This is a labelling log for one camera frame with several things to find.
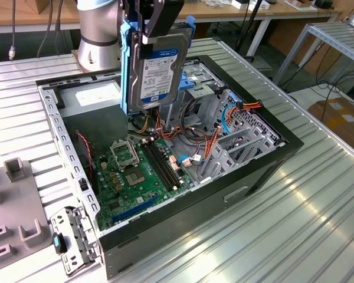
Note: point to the blue expansion slot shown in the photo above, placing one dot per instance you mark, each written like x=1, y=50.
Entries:
x=135, y=208

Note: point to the black open PC case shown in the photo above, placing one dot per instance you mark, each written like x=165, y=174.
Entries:
x=194, y=212

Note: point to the brown cardboard box with labels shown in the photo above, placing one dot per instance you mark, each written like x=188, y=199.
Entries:
x=342, y=118

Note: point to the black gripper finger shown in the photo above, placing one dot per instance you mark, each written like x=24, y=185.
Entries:
x=129, y=9
x=159, y=14

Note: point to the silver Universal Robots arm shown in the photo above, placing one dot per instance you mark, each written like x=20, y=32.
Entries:
x=97, y=32

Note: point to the grey parts rack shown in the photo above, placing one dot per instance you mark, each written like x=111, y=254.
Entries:
x=14, y=200

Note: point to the black blue bracket tab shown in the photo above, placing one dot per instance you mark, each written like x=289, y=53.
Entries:
x=57, y=242

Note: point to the metal slat side table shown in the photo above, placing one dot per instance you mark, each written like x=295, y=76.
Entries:
x=336, y=38

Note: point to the metal expansion card bracket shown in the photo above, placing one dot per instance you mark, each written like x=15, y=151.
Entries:
x=76, y=236

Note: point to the blue plastic drive latch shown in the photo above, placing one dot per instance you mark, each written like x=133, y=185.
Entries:
x=188, y=84

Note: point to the plain brown cardboard box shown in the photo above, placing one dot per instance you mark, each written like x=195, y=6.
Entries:
x=39, y=6

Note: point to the black RAM slot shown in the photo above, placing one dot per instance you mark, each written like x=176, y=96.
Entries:
x=163, y=164
x=167, y=162
x=159, y=166
x=155, y=168

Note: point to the black case fan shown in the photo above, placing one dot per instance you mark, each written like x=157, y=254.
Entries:
x=82, y=159

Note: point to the grey optical drive cage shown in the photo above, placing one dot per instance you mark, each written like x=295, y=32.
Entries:
x=205, y=73

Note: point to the CPU socket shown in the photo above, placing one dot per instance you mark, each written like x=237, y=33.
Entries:
x=134, y=177

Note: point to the wooden desk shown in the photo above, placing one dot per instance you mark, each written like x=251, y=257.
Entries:
x=218, y=11

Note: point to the green motherboard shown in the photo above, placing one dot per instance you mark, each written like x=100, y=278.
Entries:
x=135, y=194

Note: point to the hard disk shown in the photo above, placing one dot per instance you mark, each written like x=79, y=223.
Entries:
x=159, y=73

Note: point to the grey disk bay cage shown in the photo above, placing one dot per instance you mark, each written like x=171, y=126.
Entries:
x=224, y=165

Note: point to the grey Dell power supply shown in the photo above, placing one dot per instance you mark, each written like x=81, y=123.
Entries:
x=91, y=123

